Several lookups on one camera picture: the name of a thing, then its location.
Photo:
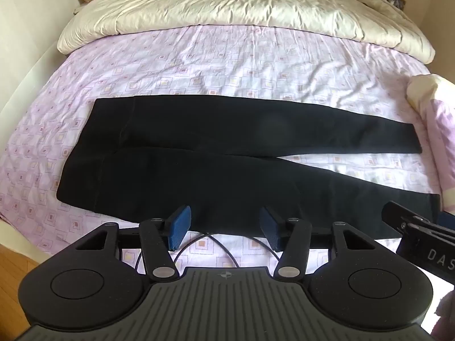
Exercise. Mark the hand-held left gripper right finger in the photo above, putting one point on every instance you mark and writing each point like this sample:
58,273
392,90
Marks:
272,229

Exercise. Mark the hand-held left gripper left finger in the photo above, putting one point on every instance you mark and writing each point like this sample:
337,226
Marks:
179,228

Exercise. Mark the purple striped rolled blanket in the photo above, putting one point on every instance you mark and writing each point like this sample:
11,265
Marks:
439,113

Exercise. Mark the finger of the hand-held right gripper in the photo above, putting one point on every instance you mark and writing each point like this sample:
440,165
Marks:
405,215

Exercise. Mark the cream duvet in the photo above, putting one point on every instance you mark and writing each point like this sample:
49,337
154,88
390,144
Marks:
241,3

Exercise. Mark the black pants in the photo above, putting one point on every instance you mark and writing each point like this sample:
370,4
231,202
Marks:
213,163

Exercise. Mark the dark photo frame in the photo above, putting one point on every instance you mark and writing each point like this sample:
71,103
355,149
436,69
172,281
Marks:
395,0

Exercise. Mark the pink patterned bed sheet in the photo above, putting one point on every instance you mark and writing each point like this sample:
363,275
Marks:
220,64

